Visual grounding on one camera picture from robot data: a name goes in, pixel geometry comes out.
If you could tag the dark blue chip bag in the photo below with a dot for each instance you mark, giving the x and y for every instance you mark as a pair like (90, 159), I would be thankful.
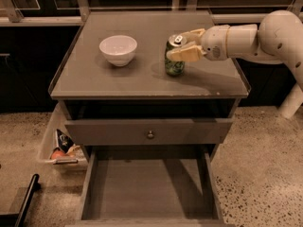
(63, 142)

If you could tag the left cabinet door handle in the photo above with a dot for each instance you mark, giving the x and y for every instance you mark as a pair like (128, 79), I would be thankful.
(5, 57)

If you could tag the open grey middle drawer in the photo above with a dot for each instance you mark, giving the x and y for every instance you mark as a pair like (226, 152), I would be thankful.
(149, 188)

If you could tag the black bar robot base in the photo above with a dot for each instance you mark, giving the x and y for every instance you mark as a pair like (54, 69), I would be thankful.
(18, 219)

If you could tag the tan snack packet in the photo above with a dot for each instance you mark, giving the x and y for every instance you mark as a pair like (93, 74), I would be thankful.
(75, 151)

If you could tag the clear plastic storage bin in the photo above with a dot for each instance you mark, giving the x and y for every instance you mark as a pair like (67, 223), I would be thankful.
(48, 145)

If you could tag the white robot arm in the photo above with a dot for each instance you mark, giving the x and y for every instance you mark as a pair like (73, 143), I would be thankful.
(277, 39)

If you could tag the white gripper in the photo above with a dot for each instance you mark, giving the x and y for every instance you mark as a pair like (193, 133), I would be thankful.
(214, 42)

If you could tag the grey top drawer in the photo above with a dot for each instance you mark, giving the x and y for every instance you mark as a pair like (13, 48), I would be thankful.
(182, 131)

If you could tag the green soda can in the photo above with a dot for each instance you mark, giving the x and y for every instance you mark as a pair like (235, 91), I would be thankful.
(174, 68)

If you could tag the grey drawer cabinet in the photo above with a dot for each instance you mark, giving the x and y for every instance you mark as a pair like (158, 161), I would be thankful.
(89, 87)

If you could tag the metal railing frame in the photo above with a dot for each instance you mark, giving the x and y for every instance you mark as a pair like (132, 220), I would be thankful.
(69, 12)

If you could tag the white ceramic bowl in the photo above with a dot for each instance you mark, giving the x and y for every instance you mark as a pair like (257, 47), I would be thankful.
(118, 50)

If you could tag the orange fruit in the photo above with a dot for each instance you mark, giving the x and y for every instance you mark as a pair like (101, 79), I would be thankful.
(57, 154)

